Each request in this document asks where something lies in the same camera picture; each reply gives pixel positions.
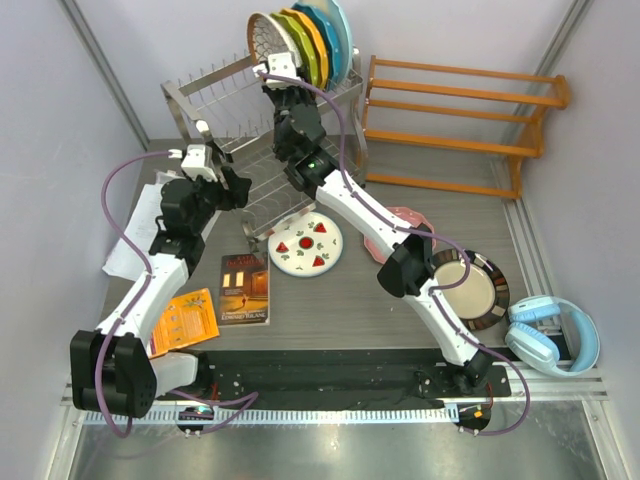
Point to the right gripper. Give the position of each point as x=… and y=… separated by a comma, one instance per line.
x=306, y=96

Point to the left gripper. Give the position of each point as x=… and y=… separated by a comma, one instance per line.
x=235, y=197

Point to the steel dish rack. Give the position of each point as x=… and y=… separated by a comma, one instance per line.
x=226, y=109

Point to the brown floral pattern plate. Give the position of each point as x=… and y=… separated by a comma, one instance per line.
x=265, y=36

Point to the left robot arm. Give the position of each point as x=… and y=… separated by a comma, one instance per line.
x=112, y=371

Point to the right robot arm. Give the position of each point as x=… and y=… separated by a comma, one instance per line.
x=407, y=273

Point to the green plate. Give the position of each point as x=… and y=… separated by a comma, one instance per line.
x=306, y=47

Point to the orange plate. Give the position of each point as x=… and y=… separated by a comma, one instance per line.
x=314, y=34

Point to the stack of white papers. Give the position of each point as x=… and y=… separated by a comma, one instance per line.
x=123, y=261

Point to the blue dotted plate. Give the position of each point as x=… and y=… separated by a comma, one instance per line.
x=330, y=37

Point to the dark paperback book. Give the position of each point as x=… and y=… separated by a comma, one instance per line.
x=244, y=290

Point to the light blue plate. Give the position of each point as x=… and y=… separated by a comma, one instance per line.
x=337, y=16

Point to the white strawberry plate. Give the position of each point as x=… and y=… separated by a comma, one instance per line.
x=308, y=247

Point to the orange booklet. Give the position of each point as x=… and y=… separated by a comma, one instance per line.
x=187, y=320

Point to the pink dotted plate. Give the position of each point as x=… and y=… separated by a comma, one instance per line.
x=404, y=213

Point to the dark rimmed cream plate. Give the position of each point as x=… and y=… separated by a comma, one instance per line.
x=483, y=299

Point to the light blue headphones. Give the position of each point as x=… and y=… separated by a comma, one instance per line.
x=538, y=348

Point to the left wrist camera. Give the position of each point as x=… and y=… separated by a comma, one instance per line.
x=196, y=161

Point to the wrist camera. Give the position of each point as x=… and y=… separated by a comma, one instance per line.
x=196, y=161
x=278, y=71

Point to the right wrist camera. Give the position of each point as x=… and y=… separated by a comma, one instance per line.
x=278, y=71

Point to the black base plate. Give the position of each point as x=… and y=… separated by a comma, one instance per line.
x=336, y=380

